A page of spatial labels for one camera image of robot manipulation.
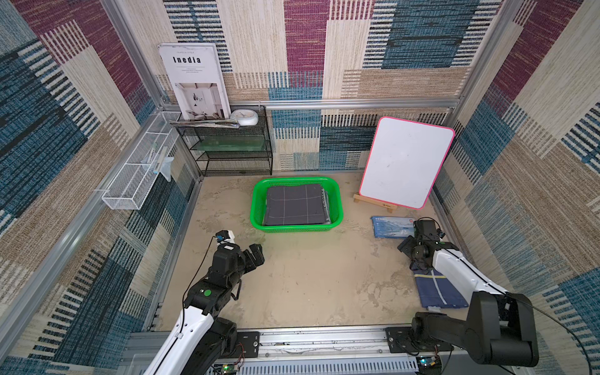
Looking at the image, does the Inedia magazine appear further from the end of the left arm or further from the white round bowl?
the end of the left arm

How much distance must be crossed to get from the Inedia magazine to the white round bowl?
3cm

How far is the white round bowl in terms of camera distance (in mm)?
907

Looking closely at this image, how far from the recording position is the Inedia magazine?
2.47 feet
